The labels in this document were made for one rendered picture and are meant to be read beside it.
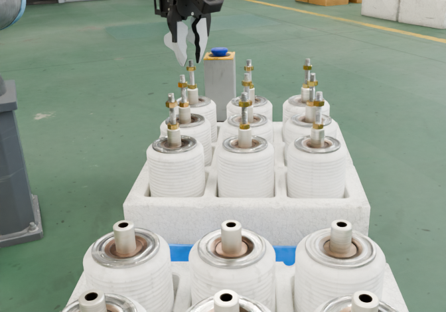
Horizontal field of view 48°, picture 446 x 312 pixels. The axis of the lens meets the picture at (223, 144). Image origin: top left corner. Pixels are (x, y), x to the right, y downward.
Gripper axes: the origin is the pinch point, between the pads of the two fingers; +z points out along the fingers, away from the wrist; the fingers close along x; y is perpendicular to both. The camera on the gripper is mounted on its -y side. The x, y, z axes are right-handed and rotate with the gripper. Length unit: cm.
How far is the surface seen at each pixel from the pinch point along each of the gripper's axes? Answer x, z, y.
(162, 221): 23.1, 19.6, -20.6
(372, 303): 30, 6, -63
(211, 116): -1.2, 11.7, -3.9
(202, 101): -1.3, 9.2, -1.1
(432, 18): -255, 28, 81
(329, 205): 4.3, 16.5, -39.1
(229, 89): -14.5, 10.7, 5.5
